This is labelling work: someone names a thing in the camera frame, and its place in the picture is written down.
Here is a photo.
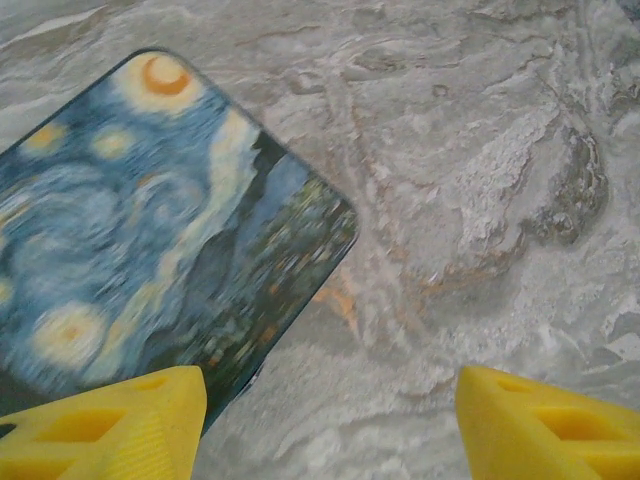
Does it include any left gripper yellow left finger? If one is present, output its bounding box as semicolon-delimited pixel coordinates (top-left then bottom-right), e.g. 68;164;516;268
0;364;209;480

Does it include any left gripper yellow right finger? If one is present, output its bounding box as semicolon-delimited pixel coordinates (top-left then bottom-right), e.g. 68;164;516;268
457;364;640;480

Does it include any starry night print box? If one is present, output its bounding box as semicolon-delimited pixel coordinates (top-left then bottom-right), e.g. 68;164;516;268
0;47;360;436

